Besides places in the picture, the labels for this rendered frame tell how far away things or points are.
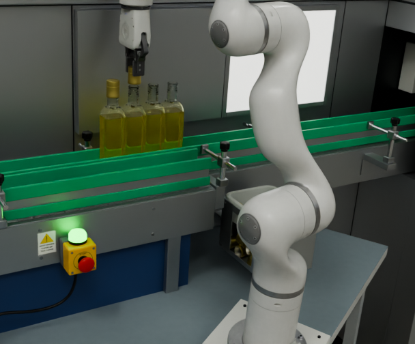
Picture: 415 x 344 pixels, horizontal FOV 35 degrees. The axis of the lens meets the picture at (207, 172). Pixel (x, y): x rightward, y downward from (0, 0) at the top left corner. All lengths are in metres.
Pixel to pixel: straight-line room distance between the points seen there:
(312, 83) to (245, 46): 0.99
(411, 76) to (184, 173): 1.10
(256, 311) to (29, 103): 0.82
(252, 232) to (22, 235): 0.57
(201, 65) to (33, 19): 0.51
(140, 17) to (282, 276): 0.72
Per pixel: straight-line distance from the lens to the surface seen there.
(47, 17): 1.78
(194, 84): 1.97
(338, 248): 2.20
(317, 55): 2.23
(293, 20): 1.35
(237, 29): 1.26
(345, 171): 2.21
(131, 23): 1.67
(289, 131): 1.32
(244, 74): 2.06
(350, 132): 2.19
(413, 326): 2.59
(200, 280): 1.93
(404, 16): 2.39
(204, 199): 1.78
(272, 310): 1.47
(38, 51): 1.79
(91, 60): 1.81
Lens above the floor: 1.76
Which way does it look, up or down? 22 degrees down
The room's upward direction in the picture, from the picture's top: 4 degrees clockwise
